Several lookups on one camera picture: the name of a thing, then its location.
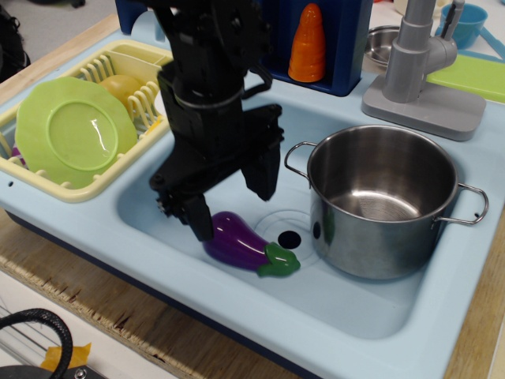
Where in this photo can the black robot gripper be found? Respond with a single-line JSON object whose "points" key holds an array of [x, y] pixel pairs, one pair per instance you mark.
{"points": [[214, 137]]}

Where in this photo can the purple toy eggplant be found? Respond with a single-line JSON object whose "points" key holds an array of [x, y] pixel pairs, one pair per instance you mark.
{"points": [[236, 244]]}

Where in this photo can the stainless steel pot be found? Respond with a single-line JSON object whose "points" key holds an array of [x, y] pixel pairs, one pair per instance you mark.
{"points": [[379, 197]]}

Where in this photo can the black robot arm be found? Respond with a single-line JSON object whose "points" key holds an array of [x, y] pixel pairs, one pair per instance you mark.
{"points": [[217, 48]]}

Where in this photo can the yellow plastic bowl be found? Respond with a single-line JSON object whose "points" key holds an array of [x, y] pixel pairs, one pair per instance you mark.
{"points": [[121, 87]]}

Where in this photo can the yellow dish rack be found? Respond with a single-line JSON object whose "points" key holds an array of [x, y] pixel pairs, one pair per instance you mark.
{"points": [[121, 57]]}

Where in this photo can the orange toy carrot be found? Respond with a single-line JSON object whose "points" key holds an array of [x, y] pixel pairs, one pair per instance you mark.
{"points": [[308, 51]]}

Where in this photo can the light blue toy sink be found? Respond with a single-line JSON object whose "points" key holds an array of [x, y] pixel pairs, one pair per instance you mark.
{"points": [[327, 322]]}

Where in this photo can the green plastic plate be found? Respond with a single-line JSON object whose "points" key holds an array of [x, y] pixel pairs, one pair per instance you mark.
{"points": [[73, 130]]}

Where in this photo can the grey toy faucet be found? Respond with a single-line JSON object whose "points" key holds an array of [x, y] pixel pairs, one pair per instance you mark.
{"points": [[403, 96]]}

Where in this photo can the small steel bowl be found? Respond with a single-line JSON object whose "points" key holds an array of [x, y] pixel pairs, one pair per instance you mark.
{"points": [[379, 44]]}

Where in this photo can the purple item in rack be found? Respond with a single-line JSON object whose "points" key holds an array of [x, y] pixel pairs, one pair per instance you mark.
{"points": [[17, 154]]}

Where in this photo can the yellow tape piece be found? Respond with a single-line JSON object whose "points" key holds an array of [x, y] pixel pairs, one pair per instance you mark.
{"points": [[79, 357]]}

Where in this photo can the green cutting board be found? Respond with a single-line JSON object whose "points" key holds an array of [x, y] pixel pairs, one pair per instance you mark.
{"points": [[479, 76]]}

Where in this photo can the blue plastic cup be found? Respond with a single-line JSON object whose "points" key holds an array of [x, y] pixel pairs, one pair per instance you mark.
{"points": [[470, 29]]}

